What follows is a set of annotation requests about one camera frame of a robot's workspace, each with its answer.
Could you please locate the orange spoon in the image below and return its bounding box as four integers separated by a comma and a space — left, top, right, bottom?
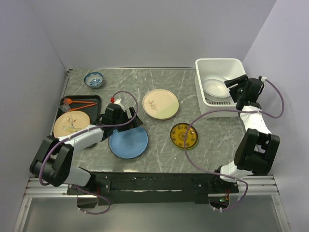
63, 98, 94, 105

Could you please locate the blue plate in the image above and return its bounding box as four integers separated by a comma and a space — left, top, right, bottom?
108, 127, 148, 159

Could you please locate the blue white porcelain bowl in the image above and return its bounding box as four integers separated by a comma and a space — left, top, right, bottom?
84, 72, 104, 89

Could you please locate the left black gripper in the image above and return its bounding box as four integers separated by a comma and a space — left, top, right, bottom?
112, 107, 143, 132

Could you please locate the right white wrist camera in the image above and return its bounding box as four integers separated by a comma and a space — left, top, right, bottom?
258, 76, 267, 83

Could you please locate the aluminium rail frame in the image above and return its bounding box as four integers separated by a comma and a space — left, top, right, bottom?
12, 175, 80, 232

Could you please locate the white plastic bin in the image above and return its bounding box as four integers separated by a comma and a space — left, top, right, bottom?
195, 58, 245, 118

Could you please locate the white smooth deep plate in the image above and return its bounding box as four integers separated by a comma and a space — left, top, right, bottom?
202, 79, 230, 98

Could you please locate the cream plate with twig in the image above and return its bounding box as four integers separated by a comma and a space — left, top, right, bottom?
142, 89, 179, 120

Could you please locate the black tray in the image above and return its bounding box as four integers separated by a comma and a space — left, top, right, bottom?
52, 95, 101, 136

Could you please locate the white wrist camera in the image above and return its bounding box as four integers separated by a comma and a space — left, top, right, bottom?
258, 76, 267, 83
109, 97, 125, 111

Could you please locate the white fluted deep plate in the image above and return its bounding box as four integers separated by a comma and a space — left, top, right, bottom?
205, 94, 231, 102

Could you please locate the cream plate with bird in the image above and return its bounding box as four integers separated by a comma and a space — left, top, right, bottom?
53, 111, 90, 138

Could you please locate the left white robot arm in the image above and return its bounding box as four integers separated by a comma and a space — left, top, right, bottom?
29, 103, 142, 194

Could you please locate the black base beam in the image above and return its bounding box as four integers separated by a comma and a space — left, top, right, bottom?
66, 172, 248, 205

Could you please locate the yellow patterned plate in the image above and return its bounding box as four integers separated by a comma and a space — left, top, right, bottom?
170, 123, 198, 149

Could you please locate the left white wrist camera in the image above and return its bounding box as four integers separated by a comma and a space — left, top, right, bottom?
109, 97, 125, 111

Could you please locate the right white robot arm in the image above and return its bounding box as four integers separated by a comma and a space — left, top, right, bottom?
211, 74, 280, 192

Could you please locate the clear plastic cup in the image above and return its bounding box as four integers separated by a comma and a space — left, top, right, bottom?
59, 103, 71, 113

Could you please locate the orange chopstick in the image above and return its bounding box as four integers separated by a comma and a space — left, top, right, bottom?
69, 103, 97, 112

